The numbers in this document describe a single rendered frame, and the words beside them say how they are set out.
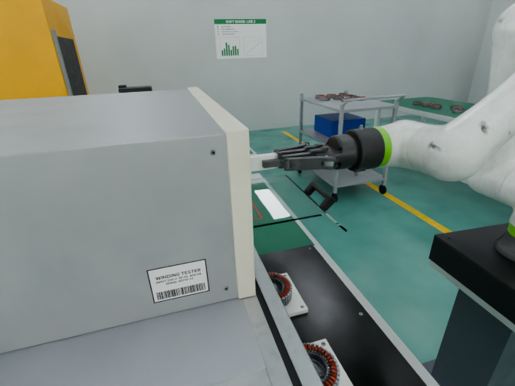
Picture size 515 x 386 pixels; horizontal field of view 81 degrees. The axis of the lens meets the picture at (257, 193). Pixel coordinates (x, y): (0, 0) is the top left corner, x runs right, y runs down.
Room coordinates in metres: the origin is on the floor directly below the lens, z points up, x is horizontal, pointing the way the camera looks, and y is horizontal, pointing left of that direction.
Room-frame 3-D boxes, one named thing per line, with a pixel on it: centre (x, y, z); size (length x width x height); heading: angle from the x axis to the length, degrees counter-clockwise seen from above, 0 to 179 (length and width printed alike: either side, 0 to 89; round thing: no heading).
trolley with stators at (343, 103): (3.17, -0.93, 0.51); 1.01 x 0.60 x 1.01; 16
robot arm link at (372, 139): (0.65, -0.23, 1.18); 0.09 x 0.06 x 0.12; 16
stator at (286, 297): (0.63, -0.03, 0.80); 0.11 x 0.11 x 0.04
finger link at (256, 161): (0.58, -0.01, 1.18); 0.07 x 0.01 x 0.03; 106
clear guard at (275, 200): (0.66, -0.01, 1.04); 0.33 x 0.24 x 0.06; 106
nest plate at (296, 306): (0.63, -0.03, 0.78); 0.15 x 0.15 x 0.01; 16
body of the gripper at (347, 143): (0.63, -0.16, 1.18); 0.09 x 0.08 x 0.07; 106
